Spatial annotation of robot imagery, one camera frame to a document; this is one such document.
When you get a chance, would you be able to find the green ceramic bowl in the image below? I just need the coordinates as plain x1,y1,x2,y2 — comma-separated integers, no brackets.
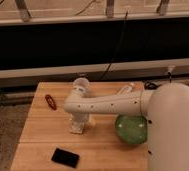
115,115,147,145

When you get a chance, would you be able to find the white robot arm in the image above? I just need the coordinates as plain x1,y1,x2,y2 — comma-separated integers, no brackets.
64,83,189,171

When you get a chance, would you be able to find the clear plastic cup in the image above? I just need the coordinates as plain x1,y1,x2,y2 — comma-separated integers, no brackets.
73,77,90,96

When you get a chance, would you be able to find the black rectangular phone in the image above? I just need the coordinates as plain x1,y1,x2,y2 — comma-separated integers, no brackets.
51,148,80,168

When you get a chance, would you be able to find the black cable right floor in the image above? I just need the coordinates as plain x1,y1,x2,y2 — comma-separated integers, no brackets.
143,71,174,91

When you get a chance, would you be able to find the red oblong object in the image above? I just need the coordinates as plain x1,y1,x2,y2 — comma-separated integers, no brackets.
45,94,57,110

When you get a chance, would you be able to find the white sponge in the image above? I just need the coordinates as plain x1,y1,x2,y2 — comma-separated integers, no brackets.
70,123,85,134

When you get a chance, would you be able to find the white plastic bottle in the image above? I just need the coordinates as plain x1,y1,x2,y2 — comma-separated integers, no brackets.
118,83,134,94

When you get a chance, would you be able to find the wooden cutting board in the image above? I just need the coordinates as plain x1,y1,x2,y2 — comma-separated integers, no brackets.
10,82,147,171

